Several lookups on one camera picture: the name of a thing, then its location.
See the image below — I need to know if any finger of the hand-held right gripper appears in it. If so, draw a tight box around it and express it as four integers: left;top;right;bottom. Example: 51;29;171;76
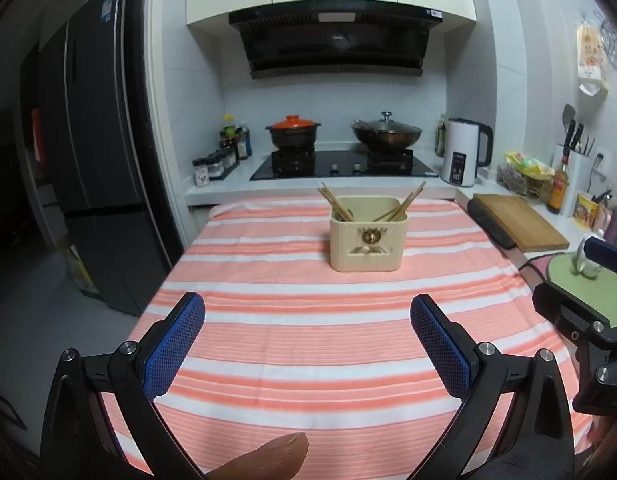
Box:
532;282;617;350
584;237;617;277

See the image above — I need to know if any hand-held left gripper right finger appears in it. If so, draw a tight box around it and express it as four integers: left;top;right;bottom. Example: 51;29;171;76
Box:
409;294;575;480

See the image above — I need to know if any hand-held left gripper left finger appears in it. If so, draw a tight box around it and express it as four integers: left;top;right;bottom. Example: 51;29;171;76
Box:
41;291;206;480

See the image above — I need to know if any cream utensil holder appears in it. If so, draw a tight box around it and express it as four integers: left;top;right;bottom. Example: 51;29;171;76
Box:
329;196;408;272

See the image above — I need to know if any person's left hand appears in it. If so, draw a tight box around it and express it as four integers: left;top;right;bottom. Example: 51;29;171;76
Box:
201;432;309;480

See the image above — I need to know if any green cutting board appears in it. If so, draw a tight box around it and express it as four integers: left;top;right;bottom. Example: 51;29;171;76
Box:
545;254;617;328

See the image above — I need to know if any yellow printed mug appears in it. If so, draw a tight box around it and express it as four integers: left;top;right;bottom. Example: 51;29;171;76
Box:
574;192;596;231

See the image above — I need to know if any white utensil canister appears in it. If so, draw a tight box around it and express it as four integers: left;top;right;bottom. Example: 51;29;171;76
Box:
553;144;595;217

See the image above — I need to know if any brown bottle red cap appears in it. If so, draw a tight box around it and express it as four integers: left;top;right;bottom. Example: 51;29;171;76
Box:
547;154;569;215

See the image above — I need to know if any wooden cutting board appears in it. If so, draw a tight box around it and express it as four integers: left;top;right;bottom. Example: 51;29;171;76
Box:
474;194;570;253

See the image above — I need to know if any black tray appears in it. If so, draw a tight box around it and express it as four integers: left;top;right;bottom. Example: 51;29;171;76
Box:
467;199;518;251

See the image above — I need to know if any yellow cardboard box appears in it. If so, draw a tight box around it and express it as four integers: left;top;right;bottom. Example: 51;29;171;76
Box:
56;237;100;297

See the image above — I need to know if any yellow green snack bag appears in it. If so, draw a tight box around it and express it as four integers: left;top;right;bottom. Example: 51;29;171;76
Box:
504;151;555;178

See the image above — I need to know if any orange white striped tablecloth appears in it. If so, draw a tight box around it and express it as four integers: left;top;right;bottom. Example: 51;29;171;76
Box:
96;197;594;478

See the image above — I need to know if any black spatula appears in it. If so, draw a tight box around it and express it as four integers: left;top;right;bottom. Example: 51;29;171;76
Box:
562;104;578;148

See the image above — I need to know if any white electric kettle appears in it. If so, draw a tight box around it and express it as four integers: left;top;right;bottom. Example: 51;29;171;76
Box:
441;118;494;188

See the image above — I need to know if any dark grey refrigerator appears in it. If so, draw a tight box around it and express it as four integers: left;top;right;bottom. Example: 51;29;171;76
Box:
19;0;172;317

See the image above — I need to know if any yellow hanging packet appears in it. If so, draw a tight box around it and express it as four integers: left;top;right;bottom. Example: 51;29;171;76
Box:
575;22;610;97

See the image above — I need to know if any black glass gas hob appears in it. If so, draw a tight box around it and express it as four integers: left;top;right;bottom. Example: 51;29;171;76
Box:
249;149;441;182

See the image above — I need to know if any green glass bottle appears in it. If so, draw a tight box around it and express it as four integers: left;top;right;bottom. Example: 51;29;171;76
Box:
435;114;449;158

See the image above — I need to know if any dark wok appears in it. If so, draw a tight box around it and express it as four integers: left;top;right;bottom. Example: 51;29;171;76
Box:
351;120;423;152

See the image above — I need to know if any yellow cap oil bottle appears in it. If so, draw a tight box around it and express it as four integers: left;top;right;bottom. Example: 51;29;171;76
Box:
220;114;238;161

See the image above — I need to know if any glass wok lid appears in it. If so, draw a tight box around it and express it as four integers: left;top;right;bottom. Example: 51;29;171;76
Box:
362;111;414;133

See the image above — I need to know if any black clay pot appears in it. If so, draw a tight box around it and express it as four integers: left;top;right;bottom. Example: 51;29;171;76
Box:
266;127;325;151

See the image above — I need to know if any red hanging cloth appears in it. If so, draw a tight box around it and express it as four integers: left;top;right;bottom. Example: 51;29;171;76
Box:
31;107;43;162

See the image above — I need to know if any orange pot lid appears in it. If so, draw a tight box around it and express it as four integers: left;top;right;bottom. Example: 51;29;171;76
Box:
271;115;319;132

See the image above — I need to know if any black range hood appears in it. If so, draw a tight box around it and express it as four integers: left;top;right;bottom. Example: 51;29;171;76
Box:
228;2;445;80

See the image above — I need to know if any metal wire steamer rack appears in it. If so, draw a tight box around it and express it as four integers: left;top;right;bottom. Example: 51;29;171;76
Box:
599;10;617;68

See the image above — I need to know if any dark door frame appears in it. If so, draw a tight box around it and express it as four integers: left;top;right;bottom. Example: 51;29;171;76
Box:
126;0;185;311

